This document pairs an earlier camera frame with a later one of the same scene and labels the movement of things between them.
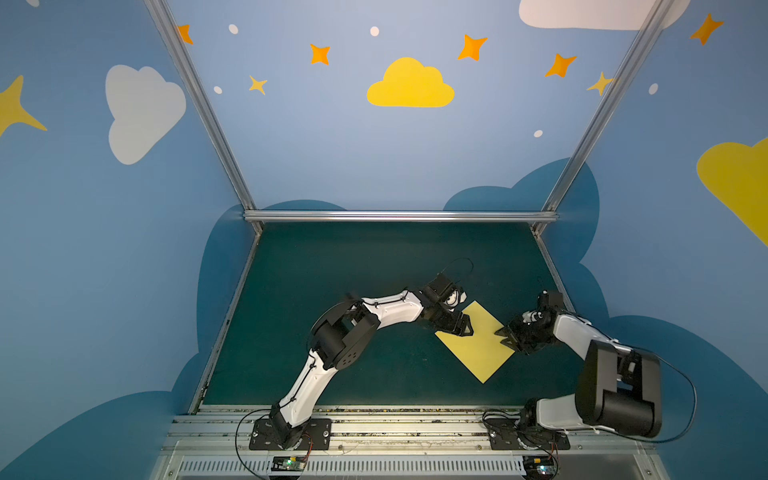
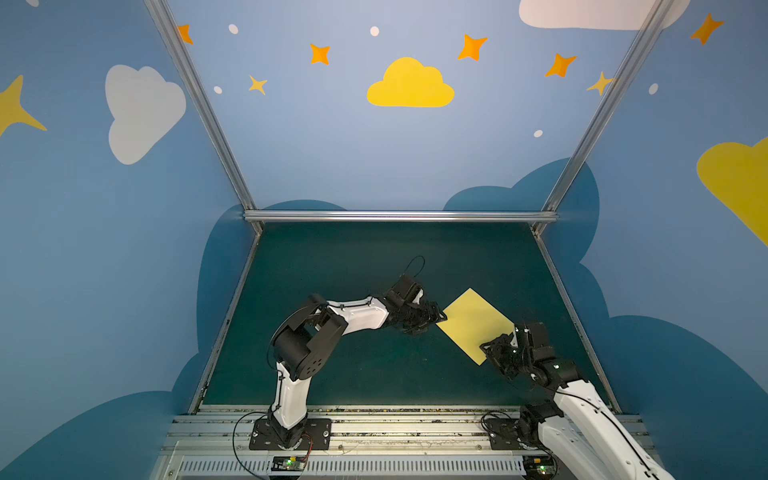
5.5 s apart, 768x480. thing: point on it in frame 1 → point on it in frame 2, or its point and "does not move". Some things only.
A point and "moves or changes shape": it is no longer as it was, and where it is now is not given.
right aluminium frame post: (653, 26) does not move
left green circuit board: (288, 463) does not move
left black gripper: (450, 320) → (421, 313)
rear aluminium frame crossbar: (400, 216) does not move
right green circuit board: (539, 466) does not move
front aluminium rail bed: (413, 443) does not move
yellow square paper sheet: (482, 352) moves or changes shape
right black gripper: (522, 335) → (504, 353)
